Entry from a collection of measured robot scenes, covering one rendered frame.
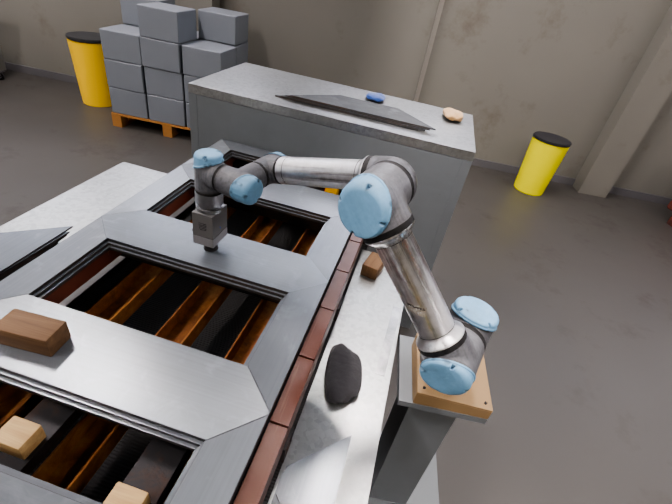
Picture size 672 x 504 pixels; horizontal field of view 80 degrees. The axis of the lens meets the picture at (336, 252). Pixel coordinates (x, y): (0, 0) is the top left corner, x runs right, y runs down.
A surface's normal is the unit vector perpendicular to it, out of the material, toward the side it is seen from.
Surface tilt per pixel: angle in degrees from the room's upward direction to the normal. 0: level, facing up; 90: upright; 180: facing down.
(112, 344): 0
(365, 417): 0
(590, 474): 0
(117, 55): 90
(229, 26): 90
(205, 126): 90
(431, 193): 90
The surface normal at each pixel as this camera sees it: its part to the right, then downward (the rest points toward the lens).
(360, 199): -0.56, 0.36
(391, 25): -0.14, 0.56
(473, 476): 0.15, -0.80
